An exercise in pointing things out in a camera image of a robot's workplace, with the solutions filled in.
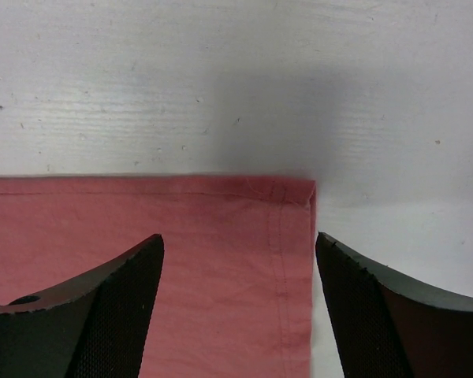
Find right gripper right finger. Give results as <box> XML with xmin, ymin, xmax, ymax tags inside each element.
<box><xmin>315</xmin><ymin>232</ymin><xmax>473</xmax><ymax>377</ymax></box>

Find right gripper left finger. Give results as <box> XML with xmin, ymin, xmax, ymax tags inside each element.
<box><xmin>0</xmin><ymin>235</ymin><xmax>164</xmax><ymax>378</ymax></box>

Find salmon pink t shirt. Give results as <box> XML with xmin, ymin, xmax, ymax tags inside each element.
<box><xmin>0</xmin><ymin>176</ymin><xmax>316</xmax><ymax>377</ymax></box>

